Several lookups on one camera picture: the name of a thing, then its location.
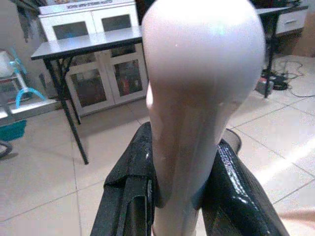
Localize white glass-door cabinet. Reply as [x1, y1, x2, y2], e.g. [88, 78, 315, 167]
[38, 4, 149, 117]

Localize white plastic broom handle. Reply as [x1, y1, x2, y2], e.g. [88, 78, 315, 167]
[141, 0, 266, 236]

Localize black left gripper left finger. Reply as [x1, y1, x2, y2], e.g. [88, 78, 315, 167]
[90, 122, 158, 236]

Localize white box with printed label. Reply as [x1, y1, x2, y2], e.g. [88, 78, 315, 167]
[38, 0, 136, 15]

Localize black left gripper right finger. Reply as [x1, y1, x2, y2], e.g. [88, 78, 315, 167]
[201, 128, 290, 236]

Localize black cable bundle on floor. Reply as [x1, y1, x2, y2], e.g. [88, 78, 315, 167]
[260, 60, 315, 98]

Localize blue plastic fan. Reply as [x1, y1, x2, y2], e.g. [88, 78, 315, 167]
[8, 47, 46, 108]

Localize teal plastic bin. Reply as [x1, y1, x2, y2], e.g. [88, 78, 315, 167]
[0, 119, 27, 142]

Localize dark desk with white drawer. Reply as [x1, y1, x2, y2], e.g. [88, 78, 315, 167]
[255, 5, 309, 98]

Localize grey folding table black legs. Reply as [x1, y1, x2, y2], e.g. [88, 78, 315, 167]
[31, 25, 151, 165]

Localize grey metal shelf rack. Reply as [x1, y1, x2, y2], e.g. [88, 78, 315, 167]
[0, 49, 60, 126]

